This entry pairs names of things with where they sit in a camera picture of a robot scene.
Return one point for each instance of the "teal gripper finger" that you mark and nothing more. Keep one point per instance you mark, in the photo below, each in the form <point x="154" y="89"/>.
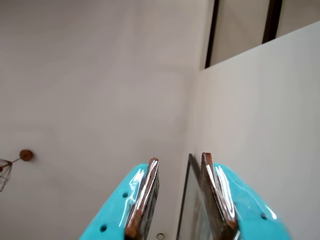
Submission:
<point x="245" y="207"/>
<point x="112" y="207"/>

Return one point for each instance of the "black framed picture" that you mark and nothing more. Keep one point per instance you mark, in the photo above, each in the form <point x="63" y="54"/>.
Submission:
<point x="191" y="200"/>

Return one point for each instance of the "round white ceiling spotlight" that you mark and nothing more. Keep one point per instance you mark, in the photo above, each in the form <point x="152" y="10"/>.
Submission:
<point x="160" y="236"/>

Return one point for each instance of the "round wooden ceiling rose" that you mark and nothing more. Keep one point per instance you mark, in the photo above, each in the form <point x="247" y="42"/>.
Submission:
<point x="26" y="155"/>

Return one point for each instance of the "black framed glass partition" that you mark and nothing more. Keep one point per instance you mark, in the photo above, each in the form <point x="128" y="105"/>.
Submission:
<point x="212" y="37"/>

